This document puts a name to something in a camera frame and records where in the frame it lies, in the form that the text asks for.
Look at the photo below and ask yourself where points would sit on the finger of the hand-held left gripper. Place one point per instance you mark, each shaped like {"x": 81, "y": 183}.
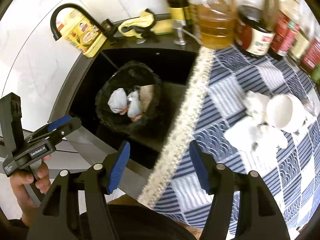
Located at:
{"x": 58, "y": 123}
{"x": 67, "y": 130}

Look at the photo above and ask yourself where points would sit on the metal sink fitting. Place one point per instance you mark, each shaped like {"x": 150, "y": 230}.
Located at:
{"x": 180, "y": 33}

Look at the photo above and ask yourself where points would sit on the dark soy sauce jug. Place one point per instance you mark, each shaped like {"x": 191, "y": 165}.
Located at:
{"x": 257, "y": 41}

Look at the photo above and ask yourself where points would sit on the white paper cup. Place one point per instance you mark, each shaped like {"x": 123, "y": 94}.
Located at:
{"x": 280, "y": 112}

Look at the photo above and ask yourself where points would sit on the green tea bottle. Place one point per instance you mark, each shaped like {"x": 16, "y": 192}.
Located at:
{"x": 317, "y": 76}

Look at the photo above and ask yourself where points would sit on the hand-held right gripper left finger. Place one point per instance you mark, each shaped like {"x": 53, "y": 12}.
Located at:
{"x": 117, "y": 170}

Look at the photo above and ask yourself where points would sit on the yellow dish soap bottle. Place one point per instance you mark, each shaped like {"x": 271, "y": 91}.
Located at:
{"x": 85, "y": 37}

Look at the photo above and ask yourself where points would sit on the black bag-lined bin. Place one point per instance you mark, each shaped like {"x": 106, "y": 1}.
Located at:
{"x": 150, "y": 115}

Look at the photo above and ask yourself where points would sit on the dark red-label sauce bottle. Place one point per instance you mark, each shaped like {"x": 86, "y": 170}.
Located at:
{"x": 282, "y": 37}

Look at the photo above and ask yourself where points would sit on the clear red-label bottle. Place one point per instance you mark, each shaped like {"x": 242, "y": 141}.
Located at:
{"x": 312, "y": 52}

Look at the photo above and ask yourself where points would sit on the yellow sponge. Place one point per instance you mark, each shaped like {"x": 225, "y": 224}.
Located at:
{"x": 163, "y": 26}

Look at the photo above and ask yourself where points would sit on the brown paper cup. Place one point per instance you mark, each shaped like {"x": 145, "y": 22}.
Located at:
{"x": 147, "y": 93}

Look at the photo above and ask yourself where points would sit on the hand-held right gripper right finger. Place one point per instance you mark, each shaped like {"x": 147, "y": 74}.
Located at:
{"x": 200, "y": 170}

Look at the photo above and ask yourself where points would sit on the black faucet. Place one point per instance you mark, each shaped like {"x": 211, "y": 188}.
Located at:
{"x": 72, "y": 5}

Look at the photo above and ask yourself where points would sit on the green yellow glass bottle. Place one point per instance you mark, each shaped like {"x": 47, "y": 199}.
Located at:
{"x": 177, "y": 5}

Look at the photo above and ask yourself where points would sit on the crumpled white tissue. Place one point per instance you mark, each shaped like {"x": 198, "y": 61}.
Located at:
{"x": 252, "y": 101}
{"x": 255, "y": 136}

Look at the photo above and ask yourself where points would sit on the person's left hand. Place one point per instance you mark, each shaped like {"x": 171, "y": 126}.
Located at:
{"x": 21, "y": 192}

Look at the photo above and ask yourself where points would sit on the brown fleece pants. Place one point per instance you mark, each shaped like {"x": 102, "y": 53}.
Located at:
{"x": 122, "y": 200}

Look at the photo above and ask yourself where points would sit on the blue patterned tablecloth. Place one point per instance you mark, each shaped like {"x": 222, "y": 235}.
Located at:
{"x": 225, "y": 80}

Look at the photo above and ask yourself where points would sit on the large cooking oil jug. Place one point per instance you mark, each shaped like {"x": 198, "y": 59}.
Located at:
{"x": 215, "y": 30}

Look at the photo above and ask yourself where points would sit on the yellow cloth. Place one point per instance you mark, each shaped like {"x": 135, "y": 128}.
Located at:
{"x": 140, "y": 20}

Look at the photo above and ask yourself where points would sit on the black kitchen sink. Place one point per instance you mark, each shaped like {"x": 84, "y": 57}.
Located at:
{"x": 170, "y": 100}

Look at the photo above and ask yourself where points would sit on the black jacket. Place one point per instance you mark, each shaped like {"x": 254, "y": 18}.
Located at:
{"x": 150, "y": 226}

